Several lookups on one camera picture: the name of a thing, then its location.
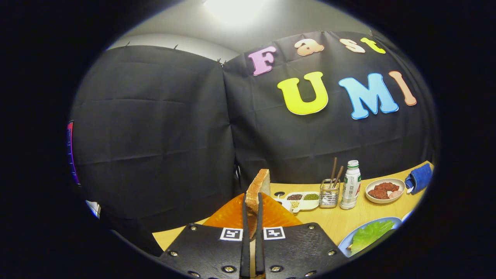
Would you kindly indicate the dark red meat piece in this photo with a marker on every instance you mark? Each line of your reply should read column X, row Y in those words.
column 378, row 193
column 386, row 186

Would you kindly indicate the white bread slice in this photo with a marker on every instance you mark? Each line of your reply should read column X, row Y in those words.
column 255, row 193

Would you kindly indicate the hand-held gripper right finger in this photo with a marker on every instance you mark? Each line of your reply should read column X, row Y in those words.
column 260, row 252

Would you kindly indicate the blue round plate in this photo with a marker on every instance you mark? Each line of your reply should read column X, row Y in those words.
column 343, row 244

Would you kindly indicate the brown chopstick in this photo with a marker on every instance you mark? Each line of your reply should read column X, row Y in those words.
column 333, row 170
column 339, row 176

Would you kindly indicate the pink ham slice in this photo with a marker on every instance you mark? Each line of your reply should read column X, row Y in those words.
column 395, row 194

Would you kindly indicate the white sectioned condiment dish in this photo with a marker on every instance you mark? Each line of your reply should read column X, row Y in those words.
column 306, row 204

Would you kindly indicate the green lettuce leaf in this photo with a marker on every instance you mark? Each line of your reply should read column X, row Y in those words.
column 368, row 234

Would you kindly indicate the black backdrop cloth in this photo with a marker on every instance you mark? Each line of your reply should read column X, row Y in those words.
column 155, row 135

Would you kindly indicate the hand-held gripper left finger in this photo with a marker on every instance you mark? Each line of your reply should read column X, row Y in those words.
column 245, row 252

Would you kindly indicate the blue folded towel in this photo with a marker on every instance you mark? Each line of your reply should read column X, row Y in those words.
column 420, row 176

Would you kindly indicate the beige oval plate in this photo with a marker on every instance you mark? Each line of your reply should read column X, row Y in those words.
column 372, row 199

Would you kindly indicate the metal mesh utensil holder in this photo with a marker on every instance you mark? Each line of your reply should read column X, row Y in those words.
column 329, row 197

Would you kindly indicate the white drink bottle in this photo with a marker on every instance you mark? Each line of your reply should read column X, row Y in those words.
column 350, row 186

